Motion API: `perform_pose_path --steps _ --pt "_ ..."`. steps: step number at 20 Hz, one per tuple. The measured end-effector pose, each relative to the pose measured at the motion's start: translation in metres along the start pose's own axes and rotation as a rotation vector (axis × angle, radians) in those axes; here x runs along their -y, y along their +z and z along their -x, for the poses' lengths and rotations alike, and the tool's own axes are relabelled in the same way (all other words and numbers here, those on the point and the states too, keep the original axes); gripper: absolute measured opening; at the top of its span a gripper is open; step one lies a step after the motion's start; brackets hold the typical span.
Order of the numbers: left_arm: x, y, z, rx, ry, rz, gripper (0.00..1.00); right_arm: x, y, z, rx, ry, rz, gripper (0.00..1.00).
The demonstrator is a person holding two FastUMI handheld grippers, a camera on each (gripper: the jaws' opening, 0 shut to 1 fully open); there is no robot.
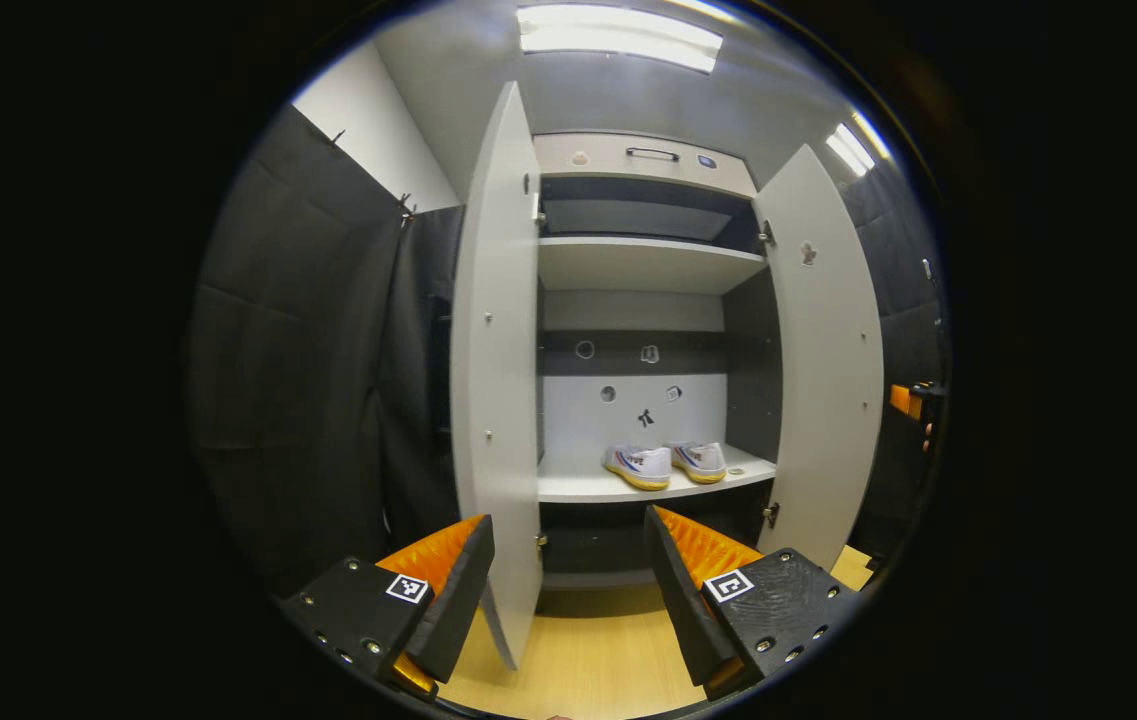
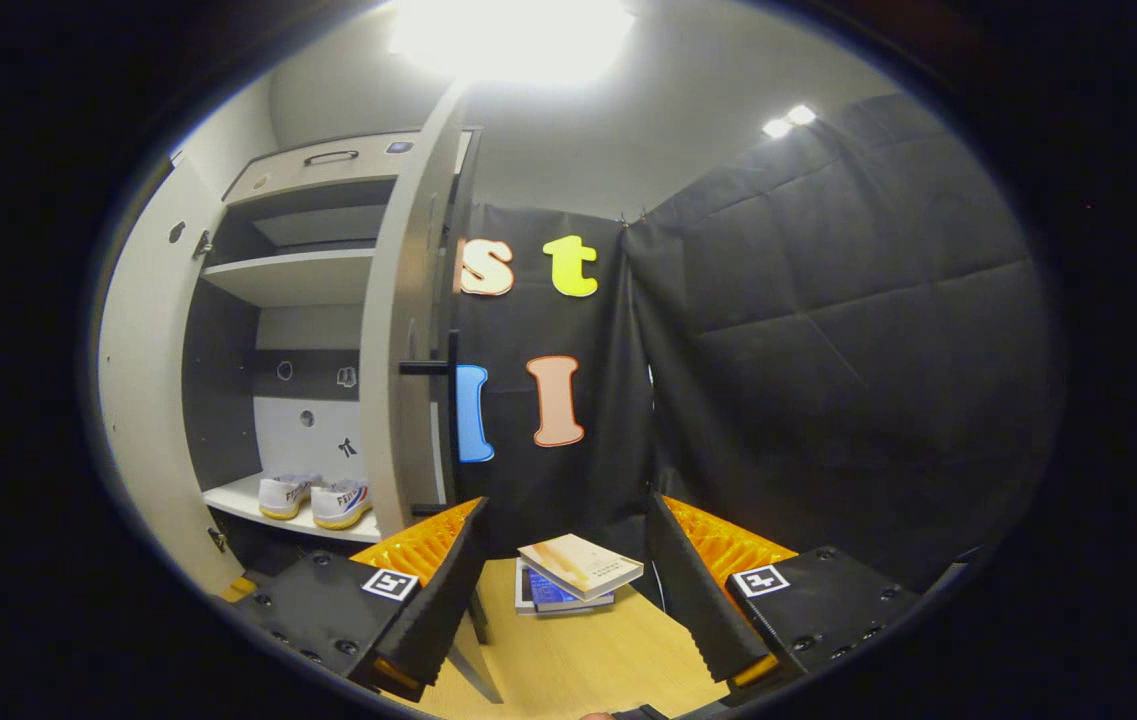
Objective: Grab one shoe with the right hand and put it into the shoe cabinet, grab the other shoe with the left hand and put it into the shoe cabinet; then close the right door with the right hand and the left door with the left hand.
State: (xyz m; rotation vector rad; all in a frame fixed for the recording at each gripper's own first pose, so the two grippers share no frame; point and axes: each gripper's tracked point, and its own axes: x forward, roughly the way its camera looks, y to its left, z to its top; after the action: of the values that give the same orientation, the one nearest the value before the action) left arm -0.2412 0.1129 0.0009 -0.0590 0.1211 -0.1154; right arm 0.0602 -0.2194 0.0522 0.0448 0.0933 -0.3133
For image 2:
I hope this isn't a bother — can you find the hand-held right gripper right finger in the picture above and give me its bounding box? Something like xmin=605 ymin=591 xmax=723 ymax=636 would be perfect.
xmin=646 ymin=491 xmax=924 ymax=691

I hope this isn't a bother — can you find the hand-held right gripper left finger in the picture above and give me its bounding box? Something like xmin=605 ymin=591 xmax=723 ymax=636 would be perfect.
xmin=228 ymin=497 xmax=491 ymax=701

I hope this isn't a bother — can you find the white shoe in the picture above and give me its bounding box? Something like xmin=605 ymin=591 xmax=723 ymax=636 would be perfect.
xmin=311 ymin=479 xmax=373 ymax=531
xmin=258 ymin=473 xmax=324 ymax=521

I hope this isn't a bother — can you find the grey shoe cabinet door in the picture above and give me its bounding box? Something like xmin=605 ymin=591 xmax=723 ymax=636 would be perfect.
xmin=358 ymin=82 xmax=506 ymax=704
xmin=96 ymin=155 xmax=249 ymax=598

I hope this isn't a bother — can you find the grey shoe cabinet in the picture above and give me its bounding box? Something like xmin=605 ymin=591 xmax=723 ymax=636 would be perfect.
xmin=183 ymin=130 xmax=479 ymax=576

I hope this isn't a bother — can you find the blue book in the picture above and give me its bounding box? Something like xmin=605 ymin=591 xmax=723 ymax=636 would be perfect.
xmin=514 ymin=557 xmax=617 ymax=616

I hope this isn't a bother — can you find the tan book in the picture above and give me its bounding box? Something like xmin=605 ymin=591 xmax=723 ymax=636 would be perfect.
xmin=518 ymin=533 xmax=645 ymax=602

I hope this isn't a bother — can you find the black backdrop cloth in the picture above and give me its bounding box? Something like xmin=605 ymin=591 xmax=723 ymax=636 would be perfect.
xmin=433 ymin=92 xmax=1064 ymax=591

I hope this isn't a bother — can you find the small ceiling light panel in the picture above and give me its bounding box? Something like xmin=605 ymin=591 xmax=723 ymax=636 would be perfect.
xmin=763 ymin=103 xmax=817 ymax=139

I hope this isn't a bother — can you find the large ceiling light panel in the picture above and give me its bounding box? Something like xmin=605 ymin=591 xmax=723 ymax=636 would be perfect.
xmin=388 ymin=0 xmax=637 ymax=86

